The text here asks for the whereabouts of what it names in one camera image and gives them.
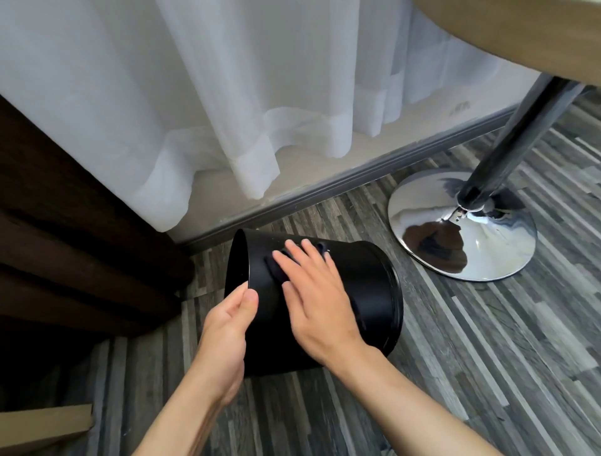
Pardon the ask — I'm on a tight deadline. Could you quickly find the person's left hand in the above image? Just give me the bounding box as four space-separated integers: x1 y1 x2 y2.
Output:
192 283 260 407

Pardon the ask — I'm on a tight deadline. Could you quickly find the person's right hand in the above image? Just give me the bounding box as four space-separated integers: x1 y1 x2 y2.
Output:
272 238 372 373

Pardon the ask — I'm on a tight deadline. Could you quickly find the dark cleaning cloth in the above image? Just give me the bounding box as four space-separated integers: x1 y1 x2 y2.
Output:
263 241 332 288

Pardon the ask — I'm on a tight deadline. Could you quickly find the black round waste bin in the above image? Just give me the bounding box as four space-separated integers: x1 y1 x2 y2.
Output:
224 228 405 377

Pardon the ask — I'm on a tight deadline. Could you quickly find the person's left forearm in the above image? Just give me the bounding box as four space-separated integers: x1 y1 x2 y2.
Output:
133 371 236 456

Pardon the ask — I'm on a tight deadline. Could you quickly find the person's right forearm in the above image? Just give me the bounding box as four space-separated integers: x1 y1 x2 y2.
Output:
329 347 505 456

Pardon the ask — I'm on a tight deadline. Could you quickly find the grey baseboard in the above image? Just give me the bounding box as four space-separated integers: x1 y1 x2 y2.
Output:
180 104 520 255

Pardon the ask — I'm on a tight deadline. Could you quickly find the white sheer curtain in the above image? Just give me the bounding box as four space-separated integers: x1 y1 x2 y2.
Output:
0 0 541 234

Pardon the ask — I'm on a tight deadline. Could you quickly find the dark brown curtain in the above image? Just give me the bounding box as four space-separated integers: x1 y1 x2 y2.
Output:
0 94 196 341

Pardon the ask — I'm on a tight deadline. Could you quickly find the chrome round table base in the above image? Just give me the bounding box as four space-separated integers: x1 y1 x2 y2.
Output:
387 169 538 283

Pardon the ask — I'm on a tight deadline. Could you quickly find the brown cardboard piece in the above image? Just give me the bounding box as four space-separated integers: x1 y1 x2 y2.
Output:
0 402 94 456

